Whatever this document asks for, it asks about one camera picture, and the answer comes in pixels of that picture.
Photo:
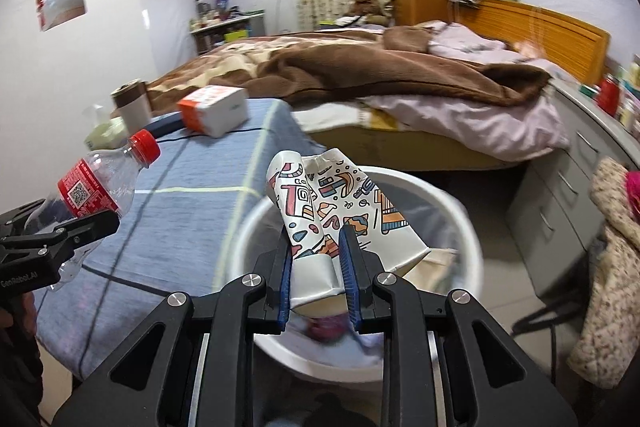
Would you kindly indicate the colourful patterned paper cup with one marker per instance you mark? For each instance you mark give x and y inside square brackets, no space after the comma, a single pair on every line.
[340,202]

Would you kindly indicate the grey drawer cabinet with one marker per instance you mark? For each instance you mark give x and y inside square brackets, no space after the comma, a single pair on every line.
[560,187]

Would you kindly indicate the wooden bed headboard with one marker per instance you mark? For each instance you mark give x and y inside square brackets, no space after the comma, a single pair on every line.
[540,32]

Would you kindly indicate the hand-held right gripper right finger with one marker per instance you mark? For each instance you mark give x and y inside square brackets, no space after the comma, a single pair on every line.
[350,277]

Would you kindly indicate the red jar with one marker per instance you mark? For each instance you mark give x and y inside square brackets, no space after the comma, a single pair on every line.
[608,94]

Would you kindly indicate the cluttered white desk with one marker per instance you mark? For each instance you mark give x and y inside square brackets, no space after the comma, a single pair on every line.
[225,29]

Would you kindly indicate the floral padded jacket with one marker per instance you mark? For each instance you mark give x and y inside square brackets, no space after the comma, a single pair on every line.
[612,282]

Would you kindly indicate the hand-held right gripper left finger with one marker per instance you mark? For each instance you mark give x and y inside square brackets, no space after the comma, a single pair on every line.
[285,287]

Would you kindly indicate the wooden bed frame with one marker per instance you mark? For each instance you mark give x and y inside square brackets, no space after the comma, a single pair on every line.
[400,149]

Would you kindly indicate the white brown tumbler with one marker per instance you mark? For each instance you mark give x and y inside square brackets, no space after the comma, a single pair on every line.
[131,107]

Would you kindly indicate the brown blanket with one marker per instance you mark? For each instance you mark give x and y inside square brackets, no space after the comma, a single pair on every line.
[350,67]

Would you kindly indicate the dark blue glasses case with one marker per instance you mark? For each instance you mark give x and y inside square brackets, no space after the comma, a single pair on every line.
[162,127]

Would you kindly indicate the white round trash bin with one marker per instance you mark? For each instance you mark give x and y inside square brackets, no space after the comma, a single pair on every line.
[440,227]

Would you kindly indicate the pale green tissue pack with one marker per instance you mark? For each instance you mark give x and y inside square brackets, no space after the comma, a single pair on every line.
[102,132]

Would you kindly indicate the orange white tissue pack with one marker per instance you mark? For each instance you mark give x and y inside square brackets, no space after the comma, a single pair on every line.
[215,109]

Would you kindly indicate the pink bed sheet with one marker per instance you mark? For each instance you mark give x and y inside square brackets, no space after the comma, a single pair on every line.
[475,122]

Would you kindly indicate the clear plastic bottle red label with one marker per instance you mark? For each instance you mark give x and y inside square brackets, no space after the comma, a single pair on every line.
[95,182]

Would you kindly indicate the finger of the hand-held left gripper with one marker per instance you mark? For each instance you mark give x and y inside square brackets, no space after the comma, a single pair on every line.
[15,217]
[85,229]

